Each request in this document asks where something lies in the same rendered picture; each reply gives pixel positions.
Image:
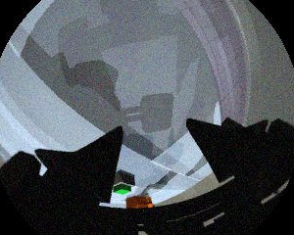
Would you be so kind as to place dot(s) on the green button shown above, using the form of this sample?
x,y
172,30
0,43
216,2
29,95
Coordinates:
x,y
123,183

